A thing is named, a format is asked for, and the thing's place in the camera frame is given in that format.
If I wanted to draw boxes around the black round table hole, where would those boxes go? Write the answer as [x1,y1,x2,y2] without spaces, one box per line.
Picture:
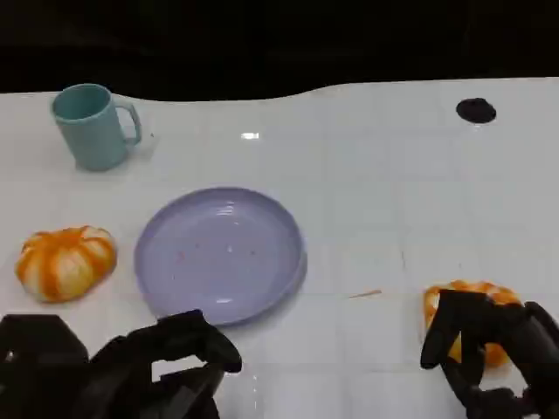
[455,97,498,125]

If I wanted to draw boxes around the lilac plate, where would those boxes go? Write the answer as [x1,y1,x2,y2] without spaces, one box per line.
[133,187,308,327]

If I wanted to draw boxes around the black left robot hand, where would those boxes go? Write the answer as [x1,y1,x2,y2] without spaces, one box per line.
[86,309,244,419]

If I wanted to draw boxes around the orange and white bread roll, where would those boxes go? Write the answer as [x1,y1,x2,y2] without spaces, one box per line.
[423,279,524,367]
[14,225,118,305]

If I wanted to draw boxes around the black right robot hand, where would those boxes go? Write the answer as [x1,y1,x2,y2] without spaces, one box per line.
[419,289,559,419]

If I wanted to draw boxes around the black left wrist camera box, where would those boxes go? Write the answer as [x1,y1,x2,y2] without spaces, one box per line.
[0,313,91,419]

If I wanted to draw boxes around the pale green mug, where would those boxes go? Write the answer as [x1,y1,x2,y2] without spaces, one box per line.
[50,83,143,172]

